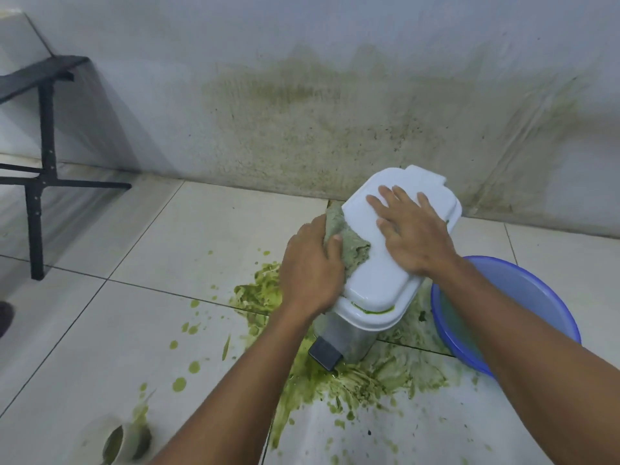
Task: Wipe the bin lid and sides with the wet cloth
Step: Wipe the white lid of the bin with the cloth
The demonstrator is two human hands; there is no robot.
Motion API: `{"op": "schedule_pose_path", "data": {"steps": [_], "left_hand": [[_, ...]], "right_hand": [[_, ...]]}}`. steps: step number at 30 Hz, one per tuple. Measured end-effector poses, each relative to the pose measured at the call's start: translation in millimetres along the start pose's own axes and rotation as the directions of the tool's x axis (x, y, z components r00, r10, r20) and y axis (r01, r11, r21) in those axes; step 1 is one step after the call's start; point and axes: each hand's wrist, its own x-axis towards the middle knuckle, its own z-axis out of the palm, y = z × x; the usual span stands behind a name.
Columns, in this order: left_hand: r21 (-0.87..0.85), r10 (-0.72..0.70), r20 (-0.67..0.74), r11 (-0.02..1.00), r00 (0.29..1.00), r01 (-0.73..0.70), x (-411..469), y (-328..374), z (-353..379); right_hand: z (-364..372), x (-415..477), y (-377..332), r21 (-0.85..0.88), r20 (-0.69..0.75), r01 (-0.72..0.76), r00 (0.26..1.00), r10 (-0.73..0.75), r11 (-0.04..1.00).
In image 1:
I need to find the person's left hand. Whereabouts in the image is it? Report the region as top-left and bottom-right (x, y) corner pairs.
(278, 214), (346, 320)

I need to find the person's right hand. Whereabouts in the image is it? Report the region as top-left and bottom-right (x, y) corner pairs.
(366, 184), (459, 277)

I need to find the green stained cleaning cloth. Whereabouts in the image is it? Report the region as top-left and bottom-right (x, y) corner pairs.
(323, 205), (372, 282)

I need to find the grey pedal bin white lid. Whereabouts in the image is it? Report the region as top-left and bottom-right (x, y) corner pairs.
(307, 165), (464, 373)

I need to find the person's left forearm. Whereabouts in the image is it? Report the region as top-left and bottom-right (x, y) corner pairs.
(149, 304), (316, 465)

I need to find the person's right forearm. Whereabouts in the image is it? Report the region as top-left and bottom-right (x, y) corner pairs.
(429, 258), (620, 465)

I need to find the blue plastic basin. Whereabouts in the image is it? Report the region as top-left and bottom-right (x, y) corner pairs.
(430, 256), (582, 379)

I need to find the clear plastic cup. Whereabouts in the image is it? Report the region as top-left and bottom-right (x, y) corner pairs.
(79, 415), (154, 465)

